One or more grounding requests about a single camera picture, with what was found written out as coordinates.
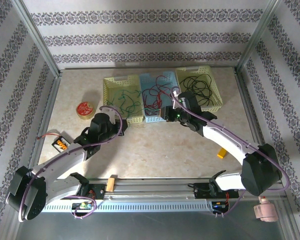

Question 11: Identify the black cable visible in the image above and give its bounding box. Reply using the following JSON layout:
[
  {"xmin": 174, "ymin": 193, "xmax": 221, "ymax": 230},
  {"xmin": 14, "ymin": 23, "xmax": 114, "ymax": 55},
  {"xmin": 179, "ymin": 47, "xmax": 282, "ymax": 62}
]
[{"xmin": 179, "ymin": 73, "xmax": 214, "ymax": 106}]

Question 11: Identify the green cable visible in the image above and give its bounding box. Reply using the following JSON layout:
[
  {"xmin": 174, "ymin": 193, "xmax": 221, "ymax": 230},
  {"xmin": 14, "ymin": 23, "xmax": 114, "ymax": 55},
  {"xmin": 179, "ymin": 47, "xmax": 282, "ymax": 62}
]
[{"xmin": 105, "ymin": 88, "xmax": 143, "ymax": 120}]

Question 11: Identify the red cable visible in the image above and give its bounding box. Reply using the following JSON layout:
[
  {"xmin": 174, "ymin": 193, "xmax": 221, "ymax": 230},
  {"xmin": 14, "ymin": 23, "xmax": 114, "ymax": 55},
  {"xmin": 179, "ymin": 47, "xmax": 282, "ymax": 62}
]
[{"xmin": 141, "ymin": 73, "xmax": 175, "ymax": 111}]

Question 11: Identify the blue plastic basket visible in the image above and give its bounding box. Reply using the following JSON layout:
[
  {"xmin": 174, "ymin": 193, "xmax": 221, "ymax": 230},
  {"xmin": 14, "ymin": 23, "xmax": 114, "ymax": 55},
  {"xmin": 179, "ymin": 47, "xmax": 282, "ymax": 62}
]
[{"xmin": 139, "ymin": 70, "xmax": 181, "ymax": 124}]

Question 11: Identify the round red tin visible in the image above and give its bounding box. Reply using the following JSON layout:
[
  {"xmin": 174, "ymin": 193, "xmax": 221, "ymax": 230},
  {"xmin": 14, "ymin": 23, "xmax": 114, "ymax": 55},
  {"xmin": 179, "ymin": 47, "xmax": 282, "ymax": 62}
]
[{"xmin": 75, "ymin": 101, "xmax": 95, "ymax": 120}]

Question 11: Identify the yellow plastic basket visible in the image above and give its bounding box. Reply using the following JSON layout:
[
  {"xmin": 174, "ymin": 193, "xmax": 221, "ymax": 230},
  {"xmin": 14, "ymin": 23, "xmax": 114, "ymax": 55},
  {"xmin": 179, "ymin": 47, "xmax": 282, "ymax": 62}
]
[
  {"xmin": 175, "ymin": 65, "xmax": 223, "ymax": 113},
  {"xmin": 102, "ymin": 74, "xmax": 145, "ymax": 125}
]

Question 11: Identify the black board with orange connectors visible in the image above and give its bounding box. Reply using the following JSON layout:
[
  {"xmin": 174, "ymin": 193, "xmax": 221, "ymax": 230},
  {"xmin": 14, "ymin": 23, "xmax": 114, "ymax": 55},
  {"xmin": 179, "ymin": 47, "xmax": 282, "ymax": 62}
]
[{"xmin": 51, "ymin": 135, "xmax": 71, "ymax": 153}]

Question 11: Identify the yellow block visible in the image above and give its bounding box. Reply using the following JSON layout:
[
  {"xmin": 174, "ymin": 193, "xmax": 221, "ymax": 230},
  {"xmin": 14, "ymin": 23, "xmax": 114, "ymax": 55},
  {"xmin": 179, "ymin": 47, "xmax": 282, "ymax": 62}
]
[{"xmin": 216, "ymin": 147, "xmax": 228, "ymax": 159}]

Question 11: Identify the wooden block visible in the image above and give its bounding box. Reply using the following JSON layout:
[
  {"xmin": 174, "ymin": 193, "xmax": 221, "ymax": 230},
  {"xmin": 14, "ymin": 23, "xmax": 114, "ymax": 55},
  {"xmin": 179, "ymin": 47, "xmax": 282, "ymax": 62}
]
[{"xmin": 106, "ymin": 175, "xmax": 117, "ymax": 193}]

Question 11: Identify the small electronics board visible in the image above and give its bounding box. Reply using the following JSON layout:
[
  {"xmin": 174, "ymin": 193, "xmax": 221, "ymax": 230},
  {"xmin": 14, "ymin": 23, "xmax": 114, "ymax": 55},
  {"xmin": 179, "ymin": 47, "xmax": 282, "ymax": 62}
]
[
  {"xmin": 211, "ymin": 199, "xmax": 230, "ymax": 210},
  {"xmin": 71, "ymin": 201, "xmax": 94, "ymax": 210}
]

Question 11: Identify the pink plastic bottle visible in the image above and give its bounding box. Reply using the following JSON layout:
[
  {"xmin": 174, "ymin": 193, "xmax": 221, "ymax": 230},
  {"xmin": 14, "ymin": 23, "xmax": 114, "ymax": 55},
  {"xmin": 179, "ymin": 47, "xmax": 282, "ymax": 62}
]
[{"xmin": 254, "ymin": 196, "xmax": 278, "ymax": 223}]

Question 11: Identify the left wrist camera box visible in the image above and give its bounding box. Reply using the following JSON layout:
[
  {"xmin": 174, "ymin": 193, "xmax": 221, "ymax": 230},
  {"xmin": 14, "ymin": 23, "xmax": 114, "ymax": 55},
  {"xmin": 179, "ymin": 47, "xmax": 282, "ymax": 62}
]
[{"xmin": 103, "ymin": 106, "xmax": 119, "ymax": 125}]

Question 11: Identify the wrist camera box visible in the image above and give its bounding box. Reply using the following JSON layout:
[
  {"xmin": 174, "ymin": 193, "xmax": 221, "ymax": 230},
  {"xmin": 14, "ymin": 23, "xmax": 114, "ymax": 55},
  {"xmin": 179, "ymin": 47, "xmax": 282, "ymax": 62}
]
[
  {"xmin": 170, "ymin": 86, "xmax": 183, "ymax": 110},
  {"xmin": 103, "ymin": 106, "xmax": 119, "ymax": 125}
]

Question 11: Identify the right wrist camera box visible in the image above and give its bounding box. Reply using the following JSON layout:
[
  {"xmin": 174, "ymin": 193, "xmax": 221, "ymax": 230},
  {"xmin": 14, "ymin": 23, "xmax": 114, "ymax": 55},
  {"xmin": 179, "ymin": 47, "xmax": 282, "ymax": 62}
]
[{"xmin": 170, "ymin": 86, "xmax": 183, "ymax": 110}]

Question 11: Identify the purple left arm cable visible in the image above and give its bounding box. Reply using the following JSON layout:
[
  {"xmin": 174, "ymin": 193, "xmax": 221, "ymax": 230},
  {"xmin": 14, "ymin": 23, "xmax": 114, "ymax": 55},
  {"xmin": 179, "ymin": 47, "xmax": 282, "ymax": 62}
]
[{"xmin": 17, "ymin": 105, "xmax": 124, "ymax": 223}]

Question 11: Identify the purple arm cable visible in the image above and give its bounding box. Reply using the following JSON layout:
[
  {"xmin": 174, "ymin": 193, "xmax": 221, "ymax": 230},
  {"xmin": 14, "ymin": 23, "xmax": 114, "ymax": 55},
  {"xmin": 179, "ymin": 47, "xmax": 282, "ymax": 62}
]
[
  {"xmin": 170, "ymin": 86, "xmax": 290, "ymax": 218},
  {"xmin": 17, "ymin": 105, "xmax": 124, "ymax": 223}
]

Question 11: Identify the thin red wire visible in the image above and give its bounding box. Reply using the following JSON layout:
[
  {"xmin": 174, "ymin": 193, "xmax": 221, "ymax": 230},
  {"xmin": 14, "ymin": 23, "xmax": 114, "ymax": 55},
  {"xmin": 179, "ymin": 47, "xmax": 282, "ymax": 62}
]
[{"xmin": 37, "ymin": 131, "xmax": 60, "ymax": 140}]

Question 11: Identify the aluminium frame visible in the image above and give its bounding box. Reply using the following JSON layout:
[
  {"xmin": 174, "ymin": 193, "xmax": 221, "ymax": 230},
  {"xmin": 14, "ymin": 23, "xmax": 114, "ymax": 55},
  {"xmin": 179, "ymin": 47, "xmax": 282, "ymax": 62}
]
[{"xmin": 4, "ymin": 0, "xmax": 300, "ymax": 240}]

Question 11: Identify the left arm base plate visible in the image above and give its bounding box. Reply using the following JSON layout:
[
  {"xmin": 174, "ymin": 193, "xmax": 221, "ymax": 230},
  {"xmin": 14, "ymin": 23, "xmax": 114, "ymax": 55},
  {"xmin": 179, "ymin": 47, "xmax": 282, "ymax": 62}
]
[{"xmin": 76, "ymin": 183, "xmax": 106, "ymax": 201}]

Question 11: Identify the slotted grey cable duct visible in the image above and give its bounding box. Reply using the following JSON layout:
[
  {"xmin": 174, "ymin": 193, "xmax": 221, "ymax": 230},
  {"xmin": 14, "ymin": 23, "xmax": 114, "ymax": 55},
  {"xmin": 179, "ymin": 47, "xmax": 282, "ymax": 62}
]
[{"xmin": 41, "ymin": 201, "xmax": 213, "ymax": 213}]

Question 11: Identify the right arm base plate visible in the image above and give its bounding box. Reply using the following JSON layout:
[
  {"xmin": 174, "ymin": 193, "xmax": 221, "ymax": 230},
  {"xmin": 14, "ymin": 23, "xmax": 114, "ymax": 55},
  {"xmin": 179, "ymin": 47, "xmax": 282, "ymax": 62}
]
[{"xmin": 192, "ymin": 182, "xmax": 240, "ymax": 200}]

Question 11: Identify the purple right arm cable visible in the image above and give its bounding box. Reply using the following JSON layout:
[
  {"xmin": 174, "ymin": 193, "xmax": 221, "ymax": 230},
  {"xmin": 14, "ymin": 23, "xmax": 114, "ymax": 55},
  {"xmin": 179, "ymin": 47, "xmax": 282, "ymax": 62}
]
[{"xmin": 170, "ymin": 86, "xmax": 290, "ymax": 218}]

